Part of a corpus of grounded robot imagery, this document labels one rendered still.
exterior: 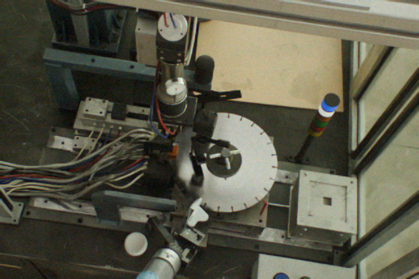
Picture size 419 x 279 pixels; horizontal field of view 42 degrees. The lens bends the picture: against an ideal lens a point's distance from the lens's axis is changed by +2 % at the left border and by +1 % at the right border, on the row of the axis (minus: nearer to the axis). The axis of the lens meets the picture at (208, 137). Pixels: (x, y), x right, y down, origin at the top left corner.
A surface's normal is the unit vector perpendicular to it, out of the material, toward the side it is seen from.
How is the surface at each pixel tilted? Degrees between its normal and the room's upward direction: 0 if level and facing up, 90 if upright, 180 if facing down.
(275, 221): 0
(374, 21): 90
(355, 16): 90
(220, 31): 0
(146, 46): 90
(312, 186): 0
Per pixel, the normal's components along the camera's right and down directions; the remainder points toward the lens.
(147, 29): 0.07, -0.44
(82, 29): -0.13, 0.88
